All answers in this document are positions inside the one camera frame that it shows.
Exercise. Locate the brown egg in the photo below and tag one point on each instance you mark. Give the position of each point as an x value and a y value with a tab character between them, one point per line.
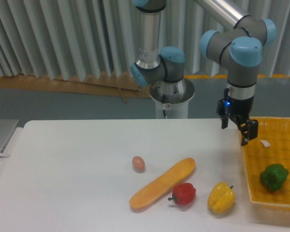
138	163

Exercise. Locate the yellow bell pepper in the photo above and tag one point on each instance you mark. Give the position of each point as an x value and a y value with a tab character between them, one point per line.
221	198

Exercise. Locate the red bell pepper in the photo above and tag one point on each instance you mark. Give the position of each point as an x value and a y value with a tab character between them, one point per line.
183	194

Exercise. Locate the brown cardboard sheet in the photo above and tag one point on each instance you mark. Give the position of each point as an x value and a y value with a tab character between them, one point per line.
123	87

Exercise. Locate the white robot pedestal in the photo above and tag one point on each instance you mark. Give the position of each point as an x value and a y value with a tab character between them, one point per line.
171	111

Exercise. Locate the orange baguette bread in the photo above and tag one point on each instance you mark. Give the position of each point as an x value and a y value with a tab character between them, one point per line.
149	194

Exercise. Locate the green bell pepper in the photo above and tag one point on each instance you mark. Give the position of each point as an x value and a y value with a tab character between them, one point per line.
274	176

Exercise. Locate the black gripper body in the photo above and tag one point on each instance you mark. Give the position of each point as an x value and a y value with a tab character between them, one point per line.
235	107

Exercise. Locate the white label in basket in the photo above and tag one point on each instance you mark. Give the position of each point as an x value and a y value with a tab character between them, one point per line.
265	143

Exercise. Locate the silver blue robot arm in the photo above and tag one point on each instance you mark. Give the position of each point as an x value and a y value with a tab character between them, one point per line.
238	50

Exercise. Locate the yellow woven basket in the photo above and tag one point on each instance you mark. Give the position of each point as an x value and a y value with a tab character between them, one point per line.
272	146

